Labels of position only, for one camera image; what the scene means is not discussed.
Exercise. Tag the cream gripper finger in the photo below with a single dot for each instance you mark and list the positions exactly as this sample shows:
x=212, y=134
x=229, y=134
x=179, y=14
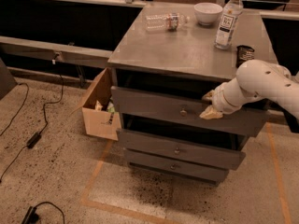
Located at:
x=211, y=113
x=208, y=96

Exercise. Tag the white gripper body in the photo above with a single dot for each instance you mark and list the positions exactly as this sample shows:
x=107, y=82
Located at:
x=220, y=101

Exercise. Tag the grey top drawer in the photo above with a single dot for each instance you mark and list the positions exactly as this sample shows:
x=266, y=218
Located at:
x=246, y=121

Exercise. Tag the grey drawer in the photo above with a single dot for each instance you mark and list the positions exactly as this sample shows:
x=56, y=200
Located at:
x=181, y=150
x=246, y=121
x=174, y=166

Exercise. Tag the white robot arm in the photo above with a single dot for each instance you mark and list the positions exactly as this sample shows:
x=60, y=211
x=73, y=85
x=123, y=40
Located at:
x=254, y=80

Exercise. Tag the grey drawer cabinet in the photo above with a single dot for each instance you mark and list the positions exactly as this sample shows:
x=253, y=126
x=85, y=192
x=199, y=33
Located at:
x=184, y=63

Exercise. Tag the grey middle drawer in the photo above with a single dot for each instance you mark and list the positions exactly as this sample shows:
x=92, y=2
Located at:
x=181, y=150

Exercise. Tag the grey bottom drawer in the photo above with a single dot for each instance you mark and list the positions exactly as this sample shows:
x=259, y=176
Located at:
x=174, y=166

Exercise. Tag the open cardboard box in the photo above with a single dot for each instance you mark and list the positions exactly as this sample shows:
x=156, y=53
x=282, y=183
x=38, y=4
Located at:
x=100, y=118

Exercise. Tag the white ceramic bowl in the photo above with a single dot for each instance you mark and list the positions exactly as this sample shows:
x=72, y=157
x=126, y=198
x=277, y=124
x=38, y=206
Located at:
x=207, y=13

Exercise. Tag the lying empty plastic bottle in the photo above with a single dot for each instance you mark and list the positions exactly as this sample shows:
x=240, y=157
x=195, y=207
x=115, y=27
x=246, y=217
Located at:
x=165, y=22

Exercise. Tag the upright clear water bottle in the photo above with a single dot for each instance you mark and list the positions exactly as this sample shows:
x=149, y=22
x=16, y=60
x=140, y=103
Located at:
x=229, y=17

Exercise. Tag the grey metal rail shelf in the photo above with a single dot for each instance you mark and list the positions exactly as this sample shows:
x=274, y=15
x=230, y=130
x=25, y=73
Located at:
x=55, y=52

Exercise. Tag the black power adapter with cable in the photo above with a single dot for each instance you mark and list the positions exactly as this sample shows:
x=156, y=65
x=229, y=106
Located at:
x=37, y=135

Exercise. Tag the black plug with cable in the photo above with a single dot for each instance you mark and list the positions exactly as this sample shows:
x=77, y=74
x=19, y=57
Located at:
x=31, y=216

